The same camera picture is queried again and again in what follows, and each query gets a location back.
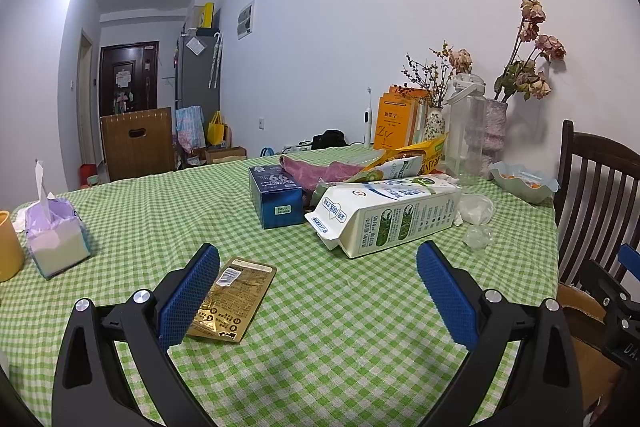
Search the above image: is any yellow snack bag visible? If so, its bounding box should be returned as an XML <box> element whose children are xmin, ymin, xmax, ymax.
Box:
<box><xmin>364</xmin><ymin>134</ymin><xmax>447</xmax><ymax>173</ymax></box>

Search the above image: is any white electric toothbrush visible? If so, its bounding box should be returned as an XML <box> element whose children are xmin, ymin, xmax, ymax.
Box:
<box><xmin>364</xmin><ymin>87</ymin><xmax>373</xmax><ymax>146</ymax></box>

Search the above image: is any yellow tote bag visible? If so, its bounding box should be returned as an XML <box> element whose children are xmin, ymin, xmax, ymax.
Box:
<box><xmin>206</xmin><ymin>110</ymin><xmax>227</xmax><ymax>146</ymax></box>

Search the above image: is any purple tissue pack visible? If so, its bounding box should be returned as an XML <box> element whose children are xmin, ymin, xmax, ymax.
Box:
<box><xmin>25</xmin><ymin>160</ymin><xmax>91</xmax><ymax>280</ymax></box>

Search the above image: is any white green milk carton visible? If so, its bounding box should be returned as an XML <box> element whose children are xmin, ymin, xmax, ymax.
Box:
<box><xmin>305</xmin><ymin>174</ymin><xmax>462</xmax><ymax>259</ymax></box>

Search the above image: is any blue box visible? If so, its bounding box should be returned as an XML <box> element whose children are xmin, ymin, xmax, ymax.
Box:
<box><xmin>248</xmin><ymin>165</ymin><xmax>304</xmax><ymax>229</ymax></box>

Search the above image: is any clear plastic pitcher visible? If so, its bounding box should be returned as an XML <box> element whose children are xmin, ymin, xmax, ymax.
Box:
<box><xmin>445</xmin><ymin>74</ymin><xmax>486</xmax><ymax>186</ymax></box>

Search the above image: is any light green wavy bowl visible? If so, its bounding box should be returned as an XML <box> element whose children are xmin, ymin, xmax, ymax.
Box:
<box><xmin>488</xmin><ymin>161</ymin><xmax>560</xmax><ymax>205</ymax></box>

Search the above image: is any clear plastic cup lid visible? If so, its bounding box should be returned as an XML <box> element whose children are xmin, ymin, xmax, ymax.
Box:
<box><xmin>458</xmin><ymin>194</ymin><xmax>495</xmax><ymax>225</ymax></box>

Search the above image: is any grey refrigerator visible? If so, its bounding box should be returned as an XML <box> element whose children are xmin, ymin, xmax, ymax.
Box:
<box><xmin>175</xmin><ymin>28</ymin><xmax>224</xmax><ymax>150</ymax></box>

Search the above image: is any dark wooden chair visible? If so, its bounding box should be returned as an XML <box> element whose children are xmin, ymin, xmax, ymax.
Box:
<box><xmin>553</xmin><ymin>119</ymin><xmax>639</xmax><ymax>285</ymax></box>

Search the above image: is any orange book box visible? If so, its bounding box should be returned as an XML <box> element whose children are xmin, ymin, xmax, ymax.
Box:
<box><xmin>373</xmin><ymin>86</ymin><xmax>428</xmax><ymax>150</ymax></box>

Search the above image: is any black bag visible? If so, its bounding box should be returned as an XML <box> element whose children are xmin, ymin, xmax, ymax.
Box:
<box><xmin>311</xmin><ymin>129</ymin><xmax>347</xmax><ymax>150</ymax></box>

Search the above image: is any dark entrance door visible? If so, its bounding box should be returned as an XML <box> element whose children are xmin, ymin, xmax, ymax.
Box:
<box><xmin>99</xmin><ymin>41</ymin><xmax>160</xmax><ymax>117</ymax></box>

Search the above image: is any yellow cup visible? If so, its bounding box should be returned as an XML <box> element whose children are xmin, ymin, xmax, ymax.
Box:
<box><xmin>0</xmin><ymin>210</ymin><xmax>25</xmax><ymax>282</ymax></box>

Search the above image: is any pink vase with dried roses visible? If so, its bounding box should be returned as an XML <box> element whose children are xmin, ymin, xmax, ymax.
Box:
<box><xmin>483</xmin><ymin>0</ymin><xmax>567</xmax><ymax>162</ymax></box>

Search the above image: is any wooden chair back with slot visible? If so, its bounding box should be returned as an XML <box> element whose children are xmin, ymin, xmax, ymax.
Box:
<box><xmin>101</xmin><ymin>107</ymin><xmax>176</xmax><ymax>181</ymax></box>

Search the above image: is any cardboard trash box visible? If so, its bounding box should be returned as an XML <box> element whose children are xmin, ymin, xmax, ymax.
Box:
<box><xmin>556</xmin><ymin>284</ymin><xmax>624</xmax><ymax>411</ymax></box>

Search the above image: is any gold snack wrapper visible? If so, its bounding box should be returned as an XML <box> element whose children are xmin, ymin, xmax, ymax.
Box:
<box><xmin>186</xmin><ymin>257</ymin><xmax>277</xmax><ymax>343</ymax></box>

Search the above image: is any pink towel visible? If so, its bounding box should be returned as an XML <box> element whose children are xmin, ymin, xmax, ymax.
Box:
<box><xmin>280</xmin><ymin>156</ymin><xmax>362</xmax><ymax>192</ymax></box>

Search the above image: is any green checkered tablecloth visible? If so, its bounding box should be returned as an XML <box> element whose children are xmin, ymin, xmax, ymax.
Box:
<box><xmin>0</xmin><ymin>143</ymin><xmax>560</xmax><ymax>427</ymax></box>

